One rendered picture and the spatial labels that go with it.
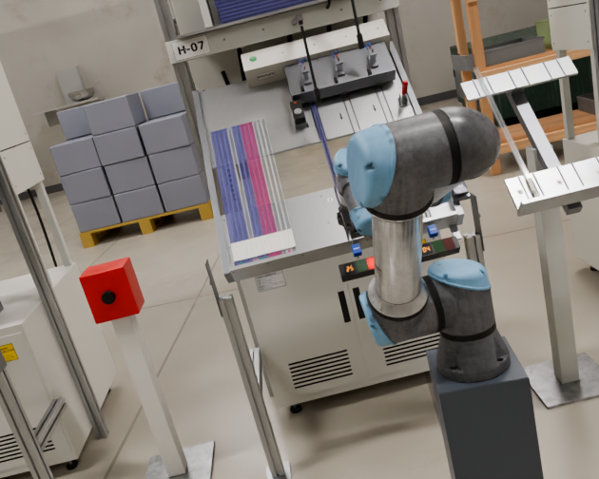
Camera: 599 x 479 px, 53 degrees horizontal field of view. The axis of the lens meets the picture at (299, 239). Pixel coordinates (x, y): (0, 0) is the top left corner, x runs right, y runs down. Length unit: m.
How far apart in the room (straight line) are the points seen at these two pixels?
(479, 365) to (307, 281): 0.92
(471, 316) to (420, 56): 8.45
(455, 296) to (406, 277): 0.17
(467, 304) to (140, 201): 4.67
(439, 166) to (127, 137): 4.81
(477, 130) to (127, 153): 4.85
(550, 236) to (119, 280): 1.32
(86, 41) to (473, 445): 9.35
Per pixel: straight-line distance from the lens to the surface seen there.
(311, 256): 1.72
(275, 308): 2.10
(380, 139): 0.88
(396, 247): 1.02
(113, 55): 10.04
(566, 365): 2.23
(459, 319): 1.25
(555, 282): 2.08
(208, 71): 2.27
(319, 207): 1.79
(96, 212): 5.82
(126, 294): 1.91
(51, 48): 10.39
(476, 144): 0.91
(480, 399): 1.31
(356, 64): 2.04
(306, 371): 2.21
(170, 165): 5.54
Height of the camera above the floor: 1.26
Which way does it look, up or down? 17 degrees down
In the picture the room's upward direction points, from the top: 14 degrees counter-clockwise
